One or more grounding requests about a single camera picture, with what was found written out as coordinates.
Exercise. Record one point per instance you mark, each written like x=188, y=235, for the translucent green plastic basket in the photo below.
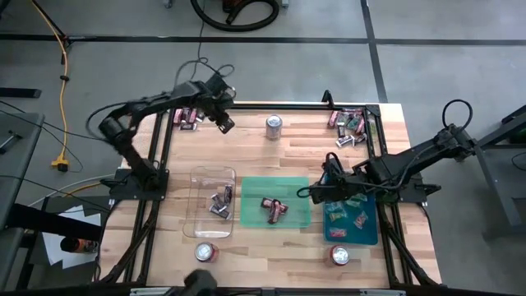
x=255, y=189

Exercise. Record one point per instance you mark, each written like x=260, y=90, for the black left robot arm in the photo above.
x=127, y=150

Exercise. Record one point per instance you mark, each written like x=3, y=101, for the black floor strip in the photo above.
x=20, y=93

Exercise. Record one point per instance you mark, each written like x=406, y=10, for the blue plastic basket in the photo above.
x=361, y=236

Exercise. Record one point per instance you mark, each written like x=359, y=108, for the orange and black bottle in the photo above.
x=78, y=245

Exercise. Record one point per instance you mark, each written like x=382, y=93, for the white paper sheets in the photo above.
x=53, y=251

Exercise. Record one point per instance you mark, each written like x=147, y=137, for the red-brown chocolate bar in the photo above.
x=193, y=116
x=271, y=202
x=178, y=116
x=186, y=115
x=333, y=118
x=360, y=126
x=200, y=116
x=278, y=214

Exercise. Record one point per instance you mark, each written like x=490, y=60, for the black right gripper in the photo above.
x=345, y=185

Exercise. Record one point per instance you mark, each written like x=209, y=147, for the green gummy candy clear wrapper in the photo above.
x=338, y=216
x=361, y=197
x=335, y=206
x=372, y=125
x=352, y=204

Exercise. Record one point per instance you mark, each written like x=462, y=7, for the black aluminium frame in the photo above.
x=287, y=106

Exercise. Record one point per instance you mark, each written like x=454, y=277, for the black support beam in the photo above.
x=49, y=222

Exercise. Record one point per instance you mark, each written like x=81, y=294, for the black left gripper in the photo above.
x=215, y=96

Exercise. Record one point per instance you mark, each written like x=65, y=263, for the red vacuum cleaner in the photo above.
x=230, y=4

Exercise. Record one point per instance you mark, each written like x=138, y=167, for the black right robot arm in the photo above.
x=411, y=158

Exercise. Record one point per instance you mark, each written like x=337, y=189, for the grey metal stand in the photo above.
x=494, y=185

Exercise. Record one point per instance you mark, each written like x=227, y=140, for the black stand leg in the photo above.
x=49, y=18

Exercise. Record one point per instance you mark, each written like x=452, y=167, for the red soda can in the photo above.
x=206, y=252
x=339, y=255

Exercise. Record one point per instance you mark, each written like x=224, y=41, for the clear plastic basket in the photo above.
x=197, y=222

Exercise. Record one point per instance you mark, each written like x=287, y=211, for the red gummy candy clear wrapper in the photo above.
x=361, y=220
x=338, y=233

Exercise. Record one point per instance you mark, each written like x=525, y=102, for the black clamp hook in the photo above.
x=327, y=98

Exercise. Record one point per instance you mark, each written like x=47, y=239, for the grey side table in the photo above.
x=16, y=185

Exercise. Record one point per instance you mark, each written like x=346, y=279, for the silver soda can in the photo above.
x=274, y=127

